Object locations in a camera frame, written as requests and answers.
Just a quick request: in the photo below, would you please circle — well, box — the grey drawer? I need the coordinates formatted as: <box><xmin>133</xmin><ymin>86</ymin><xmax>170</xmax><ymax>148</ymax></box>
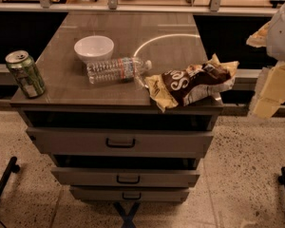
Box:
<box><xmin>27</xmin><ymin>127</ymin><xmax>213</xmax><ymax>158</ymax></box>
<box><xmin>70</xmin><ymin>186</ymin><xmax>189</xmax><ymax>202</ymax></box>
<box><xmin>51</xmin><ymin>167</ymin><xmax>200</xmax><ymax>188</ymax></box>

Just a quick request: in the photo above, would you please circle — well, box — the bottom grey drawer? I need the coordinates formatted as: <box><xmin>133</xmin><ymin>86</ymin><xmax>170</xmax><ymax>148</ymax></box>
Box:
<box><xmin>70</xmin><ymin>186</ymin><xmax>189</xmax><ymax>202</ymax></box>

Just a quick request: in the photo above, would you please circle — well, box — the middle grey drawer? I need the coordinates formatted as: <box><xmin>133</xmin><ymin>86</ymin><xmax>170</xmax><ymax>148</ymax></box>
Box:
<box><xmin>51</xmin><ymin>167</ymin><xmax>200</xmax><ymax>188</ymax></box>

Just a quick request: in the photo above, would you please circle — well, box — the white bowl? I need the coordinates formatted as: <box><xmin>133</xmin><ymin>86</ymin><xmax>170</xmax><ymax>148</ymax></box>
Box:
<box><xmin>74</xmin><ymin>35</ymin><xmax>114</xmax><ymax>64</ymax></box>

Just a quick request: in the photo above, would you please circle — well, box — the clear plastic water bottle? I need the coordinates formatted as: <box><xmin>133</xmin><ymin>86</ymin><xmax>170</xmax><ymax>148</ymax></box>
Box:
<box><xmin>86</xmin><ymin>57</ymin><xmax>152</xmax><ymax>85</ymax></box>

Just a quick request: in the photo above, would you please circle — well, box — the black left base leg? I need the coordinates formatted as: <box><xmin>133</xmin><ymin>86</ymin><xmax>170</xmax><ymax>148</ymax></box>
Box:
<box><xmin>0</xmin><ymin>157</ymin><xmax>20</xmax><ymax>198</ymax></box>

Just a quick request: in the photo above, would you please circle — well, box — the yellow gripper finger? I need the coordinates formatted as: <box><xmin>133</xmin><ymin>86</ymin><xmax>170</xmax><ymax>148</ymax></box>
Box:
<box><xmin>246</xmin><ymin>22</ymin><xmax>270</xmax><ymax>48</ymax></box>
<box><xmin>252</xmin><ymin>62</ymin><xmax>285</xmax><ymax>119</ymax></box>

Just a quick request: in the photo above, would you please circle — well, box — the top grey drawer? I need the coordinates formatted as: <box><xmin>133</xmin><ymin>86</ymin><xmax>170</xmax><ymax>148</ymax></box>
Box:
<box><xmin>27</xmin><ymin>127</ymin><xmax>213</xmax><ymax>158</ymax></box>

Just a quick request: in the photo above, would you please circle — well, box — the grey drawer cabinet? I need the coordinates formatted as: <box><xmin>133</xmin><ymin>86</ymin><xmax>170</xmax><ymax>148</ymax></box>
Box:
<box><xmin>11</xmin><ymin>11</ymin><xmax>222</xmax><ymax>202</ymax></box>

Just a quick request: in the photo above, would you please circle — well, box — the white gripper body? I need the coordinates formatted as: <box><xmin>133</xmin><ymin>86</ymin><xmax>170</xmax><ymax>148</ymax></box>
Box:
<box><xmin>266</xmin><ymin>3</ymin><xmax>285</xmax><ymax>61</ymax></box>

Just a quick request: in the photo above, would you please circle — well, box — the brown chip bag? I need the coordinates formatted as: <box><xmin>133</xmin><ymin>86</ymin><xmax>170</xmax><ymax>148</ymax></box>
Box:
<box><xmin>145</xmin><ymin>54</ymin><xmax>239</xmax><ymax>112</ymax></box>

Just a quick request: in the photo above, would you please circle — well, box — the green soda can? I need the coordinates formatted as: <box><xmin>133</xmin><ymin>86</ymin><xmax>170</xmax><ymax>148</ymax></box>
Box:
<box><xmin>5</xmin><ymin>50</ymin><xmax>46</xmax><ymax>99</ymax></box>

